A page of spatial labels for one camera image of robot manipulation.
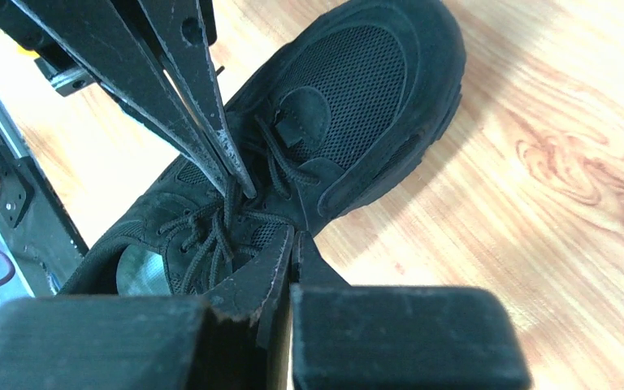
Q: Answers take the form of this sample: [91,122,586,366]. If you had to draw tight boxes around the black sneaker shoe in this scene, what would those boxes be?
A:
[61,1,466,296]

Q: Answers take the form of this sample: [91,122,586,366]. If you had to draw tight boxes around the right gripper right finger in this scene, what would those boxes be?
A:
[291,231,350,288]

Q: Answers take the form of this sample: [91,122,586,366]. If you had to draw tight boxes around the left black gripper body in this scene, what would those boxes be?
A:
[0,0,219,98]

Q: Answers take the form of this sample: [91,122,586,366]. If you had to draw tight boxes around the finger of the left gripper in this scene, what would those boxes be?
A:
[140,1,257,198]
[17,1,230,193]

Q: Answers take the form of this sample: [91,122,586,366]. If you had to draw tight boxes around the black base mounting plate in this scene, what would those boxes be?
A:
[0,136,88,296]

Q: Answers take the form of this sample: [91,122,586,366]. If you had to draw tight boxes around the black shoelace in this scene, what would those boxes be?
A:
[156,112,320,294]

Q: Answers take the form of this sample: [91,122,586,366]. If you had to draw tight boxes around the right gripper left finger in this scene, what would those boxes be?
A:
[204,225,295,389]

